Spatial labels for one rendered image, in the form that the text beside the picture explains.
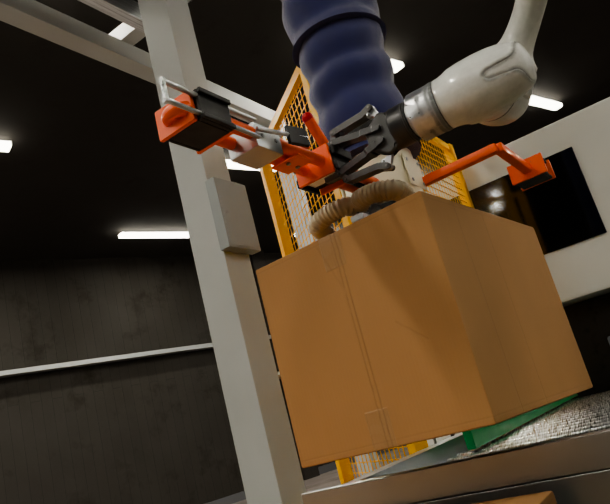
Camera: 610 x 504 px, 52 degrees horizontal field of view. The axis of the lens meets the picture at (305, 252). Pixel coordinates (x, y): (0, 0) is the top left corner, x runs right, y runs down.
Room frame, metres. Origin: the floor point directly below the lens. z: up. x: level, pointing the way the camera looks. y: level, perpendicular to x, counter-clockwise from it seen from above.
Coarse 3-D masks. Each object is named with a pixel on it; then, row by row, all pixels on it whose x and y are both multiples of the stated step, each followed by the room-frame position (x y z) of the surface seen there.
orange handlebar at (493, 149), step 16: (176, 112) 0.80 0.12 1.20; (224, 144) 0.92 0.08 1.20; (288, 144) 0.99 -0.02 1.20; (496, 144) 1.26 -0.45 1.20; (288, 160) 1.03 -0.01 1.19; (304, 160) 1.04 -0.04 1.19; (320, 160) 1.08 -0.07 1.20; (464, 160) 1.29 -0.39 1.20; (480, 160) 1.28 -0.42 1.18; (512, 160) 1.33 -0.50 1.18; (432, 176) 1.33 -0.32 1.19; (448, 176) 1.33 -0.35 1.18; (352, 192) 1.27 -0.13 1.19
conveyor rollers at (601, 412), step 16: (576, 400) 3.19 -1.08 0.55; (592, 400) 2.90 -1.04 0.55; (608, 400) 2.62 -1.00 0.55; (544, 416) 2.66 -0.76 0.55; (560, 416) 2.46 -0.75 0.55; (576, 416) 2.33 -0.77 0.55; (592, 416) 2.14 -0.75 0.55; (608, 416) 2.02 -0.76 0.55; (512, 432) 2.36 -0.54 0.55; (528, 432) 2.24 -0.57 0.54; (544, 432) 2.04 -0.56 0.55; (560, 432) 1.92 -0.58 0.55; (576, 432) 1.82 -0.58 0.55; (480, 448) 2.14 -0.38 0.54; (496, 448) 1.94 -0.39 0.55
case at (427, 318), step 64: (320, 256) 1.16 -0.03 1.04; (384, 256) 1.08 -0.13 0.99; (448, 256) 1.04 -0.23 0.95; (512, 256) 1.32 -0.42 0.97; (320, 320) 1.18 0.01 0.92; (384, 320) 1.10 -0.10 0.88; (448, 320) 1.03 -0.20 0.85; (512, 320) 1.21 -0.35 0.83; (320, 384) 1.20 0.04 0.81; (384, 384) 1.12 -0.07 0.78; (448, 384) 1.05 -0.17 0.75; (512, 384) 1.12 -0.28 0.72; (576, 384) 1.41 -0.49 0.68; (320, 448) 1.22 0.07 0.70; (384, 448) 1.14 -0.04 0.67
